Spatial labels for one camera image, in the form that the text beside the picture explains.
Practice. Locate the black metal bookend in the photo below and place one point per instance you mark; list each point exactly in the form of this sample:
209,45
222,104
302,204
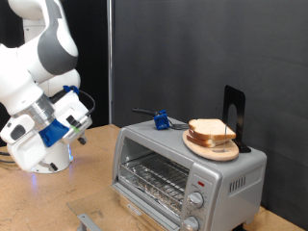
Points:
234,96

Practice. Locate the round wooden board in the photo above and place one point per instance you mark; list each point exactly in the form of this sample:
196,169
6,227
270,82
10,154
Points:
211,154

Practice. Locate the white bread slice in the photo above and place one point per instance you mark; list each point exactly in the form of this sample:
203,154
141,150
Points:
210,127
198,136
199,142

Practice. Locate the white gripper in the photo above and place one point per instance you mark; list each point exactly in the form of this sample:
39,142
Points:
25,154

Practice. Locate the thin metal pin on board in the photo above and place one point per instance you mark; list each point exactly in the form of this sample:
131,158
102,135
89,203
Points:
225,141

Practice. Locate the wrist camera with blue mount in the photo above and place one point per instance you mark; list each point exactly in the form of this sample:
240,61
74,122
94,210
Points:
53,131

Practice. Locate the silver toaster oven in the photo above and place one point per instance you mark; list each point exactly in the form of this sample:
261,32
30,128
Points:
224,199

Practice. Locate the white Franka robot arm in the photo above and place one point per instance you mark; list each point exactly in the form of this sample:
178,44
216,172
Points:
19,80

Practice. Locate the red oven indicator light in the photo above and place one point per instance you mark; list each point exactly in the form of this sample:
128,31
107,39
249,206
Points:
201,184

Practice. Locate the silver oven knob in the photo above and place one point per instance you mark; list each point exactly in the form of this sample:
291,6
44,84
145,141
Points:
191,223
195,200

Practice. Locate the vertical metal pole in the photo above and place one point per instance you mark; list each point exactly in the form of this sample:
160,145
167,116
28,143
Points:
110,64

